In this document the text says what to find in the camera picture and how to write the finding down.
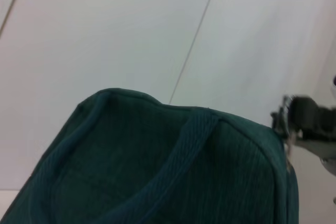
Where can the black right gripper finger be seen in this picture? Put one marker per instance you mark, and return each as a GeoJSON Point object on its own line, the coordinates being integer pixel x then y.
{"type": "Point", "coordinates": [312, 116]}

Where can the dark teal fabric lunch bag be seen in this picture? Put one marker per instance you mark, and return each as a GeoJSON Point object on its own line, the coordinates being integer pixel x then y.
{"type": "Point", "coordinates": [157, 169]}

